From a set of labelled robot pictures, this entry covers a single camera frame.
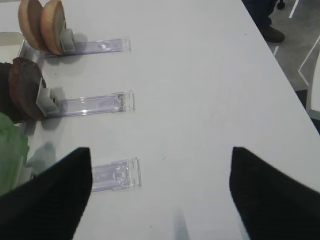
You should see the clear bun pusher track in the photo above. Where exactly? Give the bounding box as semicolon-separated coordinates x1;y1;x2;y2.
38;28;131;58

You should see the white metal tray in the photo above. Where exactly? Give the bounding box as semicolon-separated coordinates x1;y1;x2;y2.
0;32;24;63

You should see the brown meat patty inner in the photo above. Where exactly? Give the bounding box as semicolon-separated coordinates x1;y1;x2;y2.
0;62;23;124

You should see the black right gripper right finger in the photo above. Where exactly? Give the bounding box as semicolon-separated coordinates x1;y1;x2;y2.
229;147;320;240

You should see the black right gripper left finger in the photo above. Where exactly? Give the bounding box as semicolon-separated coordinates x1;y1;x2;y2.
0;147;93;240

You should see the bun slice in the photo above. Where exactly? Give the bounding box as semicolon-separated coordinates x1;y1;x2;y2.
18;0;49;52
40;0;66;55

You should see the person's brown shoe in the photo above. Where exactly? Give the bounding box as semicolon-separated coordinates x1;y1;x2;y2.
246;0;286;43

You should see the green lettuce leaf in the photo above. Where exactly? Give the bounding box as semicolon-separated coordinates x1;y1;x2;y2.
0;113;30;195

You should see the clear lettuce pusher track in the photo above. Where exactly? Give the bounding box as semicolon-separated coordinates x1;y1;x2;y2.
27;156;143;193

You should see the bun top outer slice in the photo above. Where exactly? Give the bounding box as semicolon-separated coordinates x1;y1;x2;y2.
40;0;66;55

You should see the clear patty pusher track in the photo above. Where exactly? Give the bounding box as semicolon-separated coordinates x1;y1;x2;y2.
35;87;135;119

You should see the brown meat patty outer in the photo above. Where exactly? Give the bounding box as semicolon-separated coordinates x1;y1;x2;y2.
8;57;47;121

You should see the brown meat patty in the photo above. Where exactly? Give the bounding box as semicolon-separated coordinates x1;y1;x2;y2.
8;57;47;121
0;62;23;124

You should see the white chair frame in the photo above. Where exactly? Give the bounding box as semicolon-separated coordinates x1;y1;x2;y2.
306;54;320;120

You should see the bun top inner slice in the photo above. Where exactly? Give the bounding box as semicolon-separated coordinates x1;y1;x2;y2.
18;0;49;52

